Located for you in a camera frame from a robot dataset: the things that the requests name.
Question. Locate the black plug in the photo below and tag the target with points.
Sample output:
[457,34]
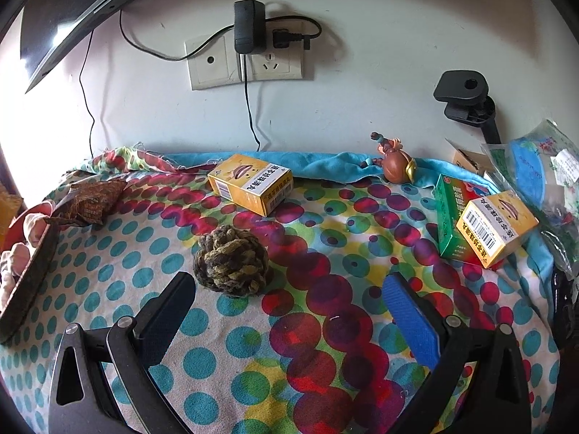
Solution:
[287,36]

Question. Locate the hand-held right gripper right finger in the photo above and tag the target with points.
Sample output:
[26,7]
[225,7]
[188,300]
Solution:
[411,323]

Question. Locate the black power adapter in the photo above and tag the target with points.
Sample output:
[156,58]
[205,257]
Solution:
[248,25]

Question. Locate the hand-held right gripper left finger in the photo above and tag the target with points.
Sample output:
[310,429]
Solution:
[166,321]

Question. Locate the black bag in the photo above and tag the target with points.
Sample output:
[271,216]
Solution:
[565,307]

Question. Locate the polka-dot blanket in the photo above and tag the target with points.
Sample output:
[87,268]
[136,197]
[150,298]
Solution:
[289,348]

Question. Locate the green medicine box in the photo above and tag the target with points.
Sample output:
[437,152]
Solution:
[450,217]

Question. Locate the clear plastic bag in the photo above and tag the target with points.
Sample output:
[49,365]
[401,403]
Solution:
[538,176]

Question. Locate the red basket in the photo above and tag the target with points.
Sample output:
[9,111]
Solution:
[31,289]

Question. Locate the green floral cloth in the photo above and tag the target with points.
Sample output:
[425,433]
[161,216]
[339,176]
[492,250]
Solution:
[126,159]

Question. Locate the small cardboard box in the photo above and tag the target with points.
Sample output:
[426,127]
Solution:
[466,158]

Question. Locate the yellow medicine box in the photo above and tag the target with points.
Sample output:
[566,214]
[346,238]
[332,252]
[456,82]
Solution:
[497,228]
[249,183]

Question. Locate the black clamp mount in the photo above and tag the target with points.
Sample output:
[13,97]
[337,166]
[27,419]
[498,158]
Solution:
[461,88]

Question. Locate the curved black monitor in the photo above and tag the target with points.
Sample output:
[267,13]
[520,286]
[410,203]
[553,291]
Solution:
[54,22]

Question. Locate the brown patterned packet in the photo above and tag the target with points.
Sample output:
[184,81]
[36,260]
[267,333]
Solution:
[90,203]

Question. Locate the brown toy figurine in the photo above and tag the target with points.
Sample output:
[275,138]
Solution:
[398,167]

